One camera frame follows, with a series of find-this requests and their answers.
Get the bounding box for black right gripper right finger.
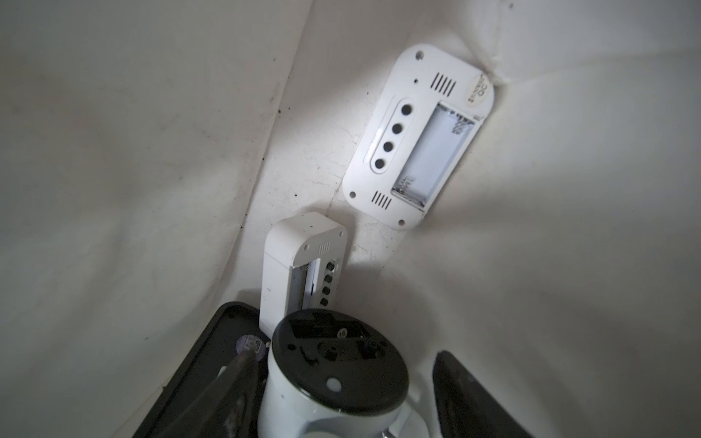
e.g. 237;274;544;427
432;350;530;437

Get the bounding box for small white upright digital clock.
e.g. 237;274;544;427
259;212;348;338

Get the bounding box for white twin bell alarm clock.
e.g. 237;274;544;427
257;308;429;437

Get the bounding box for white canvas bag yellow handles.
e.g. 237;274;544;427
1;1;700;437

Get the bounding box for green square analog clock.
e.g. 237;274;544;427
134;302;269;437

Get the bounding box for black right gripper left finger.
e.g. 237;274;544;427
158;351;258;437

